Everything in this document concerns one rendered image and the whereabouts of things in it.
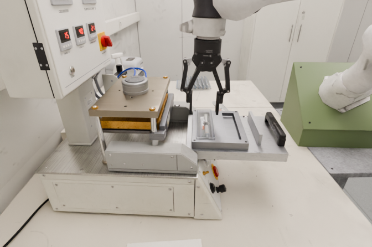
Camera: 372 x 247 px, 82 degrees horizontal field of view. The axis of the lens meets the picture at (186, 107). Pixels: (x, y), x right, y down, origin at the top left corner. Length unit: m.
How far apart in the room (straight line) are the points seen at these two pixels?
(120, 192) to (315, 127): 0.85
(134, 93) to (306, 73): 0.85
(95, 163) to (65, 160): 0.09
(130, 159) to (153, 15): 2.62
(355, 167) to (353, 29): 2.91
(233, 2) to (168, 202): 0.55
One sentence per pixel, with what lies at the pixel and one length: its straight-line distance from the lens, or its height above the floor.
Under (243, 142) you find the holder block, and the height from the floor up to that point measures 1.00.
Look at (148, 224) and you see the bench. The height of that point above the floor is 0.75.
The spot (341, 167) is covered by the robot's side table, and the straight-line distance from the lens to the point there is 1.11.
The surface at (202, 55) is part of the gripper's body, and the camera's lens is 0.62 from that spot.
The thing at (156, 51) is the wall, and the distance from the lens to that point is 3.15.
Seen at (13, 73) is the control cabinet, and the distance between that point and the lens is 0.63.
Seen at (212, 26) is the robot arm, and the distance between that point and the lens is 0.57.
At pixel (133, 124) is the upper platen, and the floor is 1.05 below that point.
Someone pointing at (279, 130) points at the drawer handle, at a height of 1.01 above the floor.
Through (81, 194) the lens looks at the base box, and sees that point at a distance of 0.76.
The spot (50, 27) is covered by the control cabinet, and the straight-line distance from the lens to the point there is 0.57.
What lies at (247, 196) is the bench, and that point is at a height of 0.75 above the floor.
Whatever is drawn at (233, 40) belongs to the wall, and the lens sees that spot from 3.18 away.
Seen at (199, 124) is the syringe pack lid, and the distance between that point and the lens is 0.69.
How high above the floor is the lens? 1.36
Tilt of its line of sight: 27 degrees down
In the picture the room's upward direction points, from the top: straight up
